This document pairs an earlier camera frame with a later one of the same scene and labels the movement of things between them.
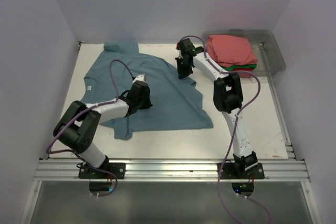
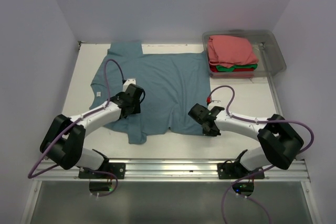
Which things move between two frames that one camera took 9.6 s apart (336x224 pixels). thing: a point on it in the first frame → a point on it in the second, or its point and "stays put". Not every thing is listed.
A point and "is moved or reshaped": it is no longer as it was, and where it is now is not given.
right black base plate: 231,171 stays put
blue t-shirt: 176,104 is moved or reshaped
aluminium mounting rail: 171,170 stays put
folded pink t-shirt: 228,50 stays put
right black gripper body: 184,69 → 212,132
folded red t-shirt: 242,69 stays put
